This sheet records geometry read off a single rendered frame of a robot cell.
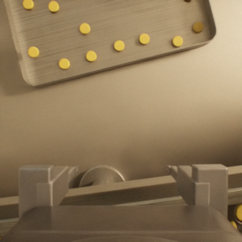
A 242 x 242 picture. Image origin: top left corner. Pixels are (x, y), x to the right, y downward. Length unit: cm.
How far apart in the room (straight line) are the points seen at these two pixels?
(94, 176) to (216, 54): 18
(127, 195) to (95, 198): 2
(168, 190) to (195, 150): 16
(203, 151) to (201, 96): 6
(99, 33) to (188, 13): 10
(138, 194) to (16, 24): 24
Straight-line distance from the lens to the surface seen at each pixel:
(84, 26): 35
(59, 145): 35
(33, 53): 35
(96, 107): 34
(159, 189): 20
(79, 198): 20
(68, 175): 15
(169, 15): 36
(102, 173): 34
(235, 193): 20
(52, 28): 36
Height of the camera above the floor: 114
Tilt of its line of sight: 88 degrees down
